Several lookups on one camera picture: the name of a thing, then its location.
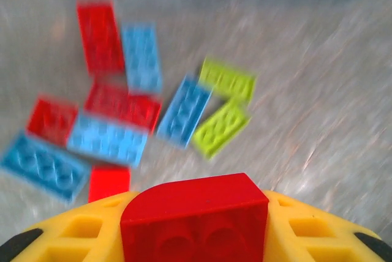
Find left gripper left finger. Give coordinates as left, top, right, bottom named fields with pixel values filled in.
left=0, top=191, right=140, bottom=262

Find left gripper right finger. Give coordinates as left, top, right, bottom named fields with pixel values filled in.
left=263, top=190, right=392, bottom=262

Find blue lego brick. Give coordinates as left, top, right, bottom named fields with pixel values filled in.
left=156, top=75, right=214, bottom=148
left=121, top=23, right=163, bottom=93
left=0, top=132, right=91, bottom=203
left=66, top=111, right=149, bottom=168

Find green lego brick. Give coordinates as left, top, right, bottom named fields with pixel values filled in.
left=192, top=98, right=252, bottom=160
left=198, top=56, right=257, bottom=105

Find small red lego brick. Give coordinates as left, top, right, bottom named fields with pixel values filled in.
left=26, top=95, right=79, bottom=146

